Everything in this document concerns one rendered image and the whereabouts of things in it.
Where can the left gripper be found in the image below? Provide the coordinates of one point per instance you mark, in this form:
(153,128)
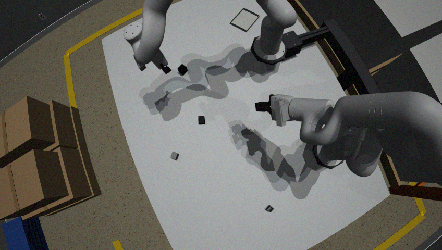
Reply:
(272,98)

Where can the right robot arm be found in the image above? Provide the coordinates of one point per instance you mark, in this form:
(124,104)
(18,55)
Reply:
(146,38)

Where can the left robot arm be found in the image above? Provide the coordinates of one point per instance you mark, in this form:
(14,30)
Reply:
(406,125)

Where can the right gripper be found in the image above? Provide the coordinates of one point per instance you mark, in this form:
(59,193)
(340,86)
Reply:
(160,61)

